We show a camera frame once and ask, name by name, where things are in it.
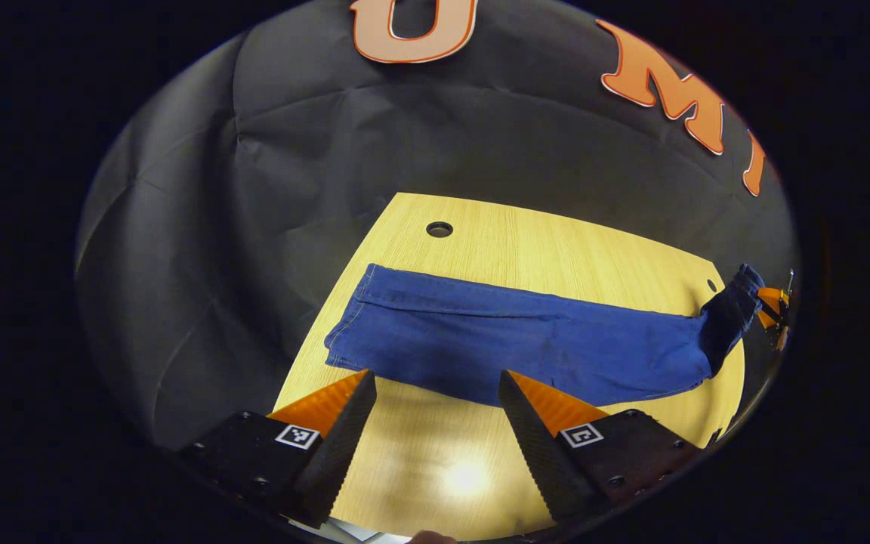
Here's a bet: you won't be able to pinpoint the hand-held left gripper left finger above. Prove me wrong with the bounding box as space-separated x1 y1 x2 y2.
177 369 378 529

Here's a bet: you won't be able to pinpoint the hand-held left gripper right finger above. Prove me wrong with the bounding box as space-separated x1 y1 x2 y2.
498 369 702 524

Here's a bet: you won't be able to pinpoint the blue denim jeans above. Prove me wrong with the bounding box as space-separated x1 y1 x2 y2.
324 262 767 409

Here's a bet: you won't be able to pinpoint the black backdrop cloth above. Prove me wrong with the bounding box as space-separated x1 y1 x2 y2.
75 0 797 454

